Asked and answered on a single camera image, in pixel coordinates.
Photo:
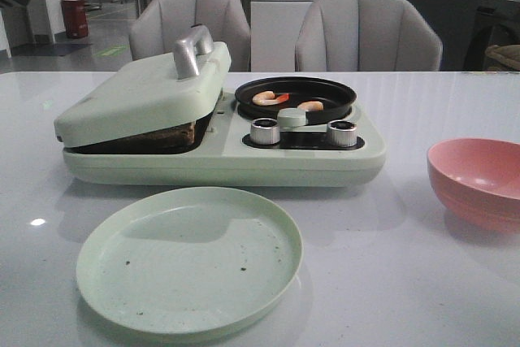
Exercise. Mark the right grey upholstered chair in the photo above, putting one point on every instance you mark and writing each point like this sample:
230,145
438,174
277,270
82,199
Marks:
366,36

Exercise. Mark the grey upholstered chair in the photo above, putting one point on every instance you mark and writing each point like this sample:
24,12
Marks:
165,21
366,36

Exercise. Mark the red trash bin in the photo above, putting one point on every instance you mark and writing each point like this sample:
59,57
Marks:
74,18

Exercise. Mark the round black frying pan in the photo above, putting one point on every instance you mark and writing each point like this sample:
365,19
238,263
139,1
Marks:
336,98

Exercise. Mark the shrimp nearer bowl rim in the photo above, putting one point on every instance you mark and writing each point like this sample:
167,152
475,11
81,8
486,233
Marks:
311,106

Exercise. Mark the breakfast maker hinged lid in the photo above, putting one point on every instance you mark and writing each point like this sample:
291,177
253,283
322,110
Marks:
144,96

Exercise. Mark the silver control knob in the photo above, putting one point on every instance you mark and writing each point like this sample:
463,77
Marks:
341,133
265,131

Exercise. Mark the shrimp nearer bowl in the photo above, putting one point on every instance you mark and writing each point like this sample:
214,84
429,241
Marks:
269,98

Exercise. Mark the light green breakfast maker base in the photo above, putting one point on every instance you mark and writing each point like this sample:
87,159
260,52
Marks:
223,154

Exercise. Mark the light green round plate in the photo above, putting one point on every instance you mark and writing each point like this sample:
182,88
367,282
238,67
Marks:
190,264

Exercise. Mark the pink bowl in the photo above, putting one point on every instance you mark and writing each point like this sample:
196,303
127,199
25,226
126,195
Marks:
478,180

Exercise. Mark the dark appliance at right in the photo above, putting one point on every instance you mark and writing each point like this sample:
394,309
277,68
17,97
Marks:
496,22

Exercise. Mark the left grey upholstered chair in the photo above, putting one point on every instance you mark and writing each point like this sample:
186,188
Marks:
165,21

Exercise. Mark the left silver control knob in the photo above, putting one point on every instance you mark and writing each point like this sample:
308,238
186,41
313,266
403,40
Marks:
265,131

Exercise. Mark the white refrigerator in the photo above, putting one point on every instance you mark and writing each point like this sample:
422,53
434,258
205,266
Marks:
275,26

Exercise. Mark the white bread slice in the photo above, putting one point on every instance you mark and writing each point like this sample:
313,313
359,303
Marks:
180,137

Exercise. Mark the right silver control knob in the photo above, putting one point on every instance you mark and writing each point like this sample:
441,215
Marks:
341,133

